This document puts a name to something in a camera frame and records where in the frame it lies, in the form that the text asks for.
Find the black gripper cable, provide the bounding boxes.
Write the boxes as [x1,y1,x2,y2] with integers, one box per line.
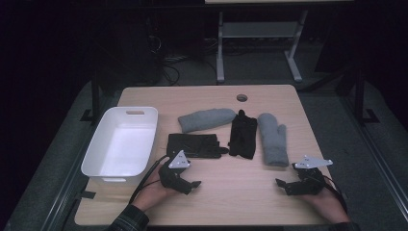
[128,155,170,205]
[322,174,349,214]

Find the black glove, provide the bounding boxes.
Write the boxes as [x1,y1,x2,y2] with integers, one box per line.
[228,109,259,161]
[166,133,230,160]

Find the person's left hand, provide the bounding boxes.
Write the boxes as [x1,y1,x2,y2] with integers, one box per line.
[131,167,181,213]

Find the metal frame rail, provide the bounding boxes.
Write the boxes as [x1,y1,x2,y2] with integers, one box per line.
[340,95,408,222]
[39,128,99,231]

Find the black cables on floor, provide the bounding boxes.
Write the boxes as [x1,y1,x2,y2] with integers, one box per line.
[160,54,195,87]

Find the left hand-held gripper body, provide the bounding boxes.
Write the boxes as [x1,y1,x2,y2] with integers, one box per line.
[158,149,193,196]

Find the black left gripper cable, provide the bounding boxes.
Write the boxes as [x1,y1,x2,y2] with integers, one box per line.
[128,155,170,205]

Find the grey metal-frame desk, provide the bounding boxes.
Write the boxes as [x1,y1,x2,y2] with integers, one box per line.
[205,0,354,85]

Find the white plastic bin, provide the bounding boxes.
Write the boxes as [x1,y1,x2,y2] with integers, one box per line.
[80,106,159,187]

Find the grey fuzzy mitten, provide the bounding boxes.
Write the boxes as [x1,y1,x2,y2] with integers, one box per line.
[257,112,290,167]
[177,108,238,134]

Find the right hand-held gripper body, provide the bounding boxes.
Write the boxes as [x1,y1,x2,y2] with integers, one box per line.
[283,155,334,196]

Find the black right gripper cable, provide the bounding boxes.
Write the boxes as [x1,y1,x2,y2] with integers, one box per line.
[322,174,349,214]

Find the black metal stand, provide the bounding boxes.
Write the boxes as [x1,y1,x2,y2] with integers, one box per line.
[79,68,104,125]
[349,66,381,127]

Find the person's right hand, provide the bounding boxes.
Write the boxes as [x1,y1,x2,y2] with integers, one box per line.
[299,186,350,224]

